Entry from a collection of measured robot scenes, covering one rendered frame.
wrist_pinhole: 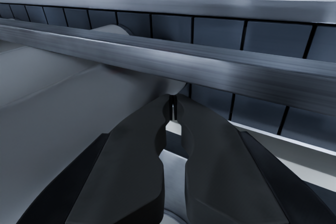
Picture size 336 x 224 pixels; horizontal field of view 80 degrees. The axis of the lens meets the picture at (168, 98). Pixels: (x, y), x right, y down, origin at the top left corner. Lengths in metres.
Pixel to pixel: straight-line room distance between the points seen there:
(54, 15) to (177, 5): 0.16
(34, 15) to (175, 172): 0.26
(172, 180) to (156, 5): 0.21
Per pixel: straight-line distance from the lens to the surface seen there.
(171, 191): 0.31
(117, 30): 0.19
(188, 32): 0.17
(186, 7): 0.17
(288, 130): 0.18
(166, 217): 0.35
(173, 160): 0.25
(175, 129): 0.17
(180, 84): 0.16
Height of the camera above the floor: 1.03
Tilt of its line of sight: 47 degrees down
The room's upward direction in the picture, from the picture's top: 132 degrees counter-clockwise
